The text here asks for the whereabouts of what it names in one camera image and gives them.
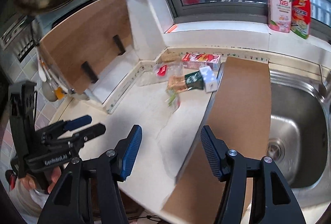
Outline green vegetable scraps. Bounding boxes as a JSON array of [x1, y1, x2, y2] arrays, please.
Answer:
[[166, 90, 181, 113]]

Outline left hand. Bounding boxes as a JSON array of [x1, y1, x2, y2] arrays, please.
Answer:
[[18, 167, 62, 194]]

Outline white spoon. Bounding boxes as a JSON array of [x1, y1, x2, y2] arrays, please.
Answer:
[[37, 56, 47, 82]]

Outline stainless steel sink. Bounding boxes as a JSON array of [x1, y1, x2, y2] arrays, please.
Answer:
[[267, 70, 330, 208]]

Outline wooden cutting board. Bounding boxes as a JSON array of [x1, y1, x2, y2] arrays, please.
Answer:
[[40, 0, 133, 94]]

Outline brown cardboard sheet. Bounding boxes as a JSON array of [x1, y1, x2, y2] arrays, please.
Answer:
[[163, 57, 272, 223]]

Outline red card label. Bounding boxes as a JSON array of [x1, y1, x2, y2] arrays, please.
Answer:
[[157, 64, 167, 77]]

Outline clear plastic tray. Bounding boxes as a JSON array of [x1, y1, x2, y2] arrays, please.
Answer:
[[137, 62, 183, 87]]

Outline brown paper snack box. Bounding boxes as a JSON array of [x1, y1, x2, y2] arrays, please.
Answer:
[[167, 75, 188, 93]]

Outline bundle of toothpicks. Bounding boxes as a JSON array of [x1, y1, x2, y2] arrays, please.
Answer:
[[161, 53, 182, 63]]

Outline red juice carton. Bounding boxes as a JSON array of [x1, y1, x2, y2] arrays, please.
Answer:
[[182, 53, 221, 72]]

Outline red spray bottle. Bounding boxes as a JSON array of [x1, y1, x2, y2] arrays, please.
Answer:
[[291, 0, 311, 39]]

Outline metal wall rack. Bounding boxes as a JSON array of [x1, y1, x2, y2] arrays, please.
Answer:
[[1, 16, 35, 63]]

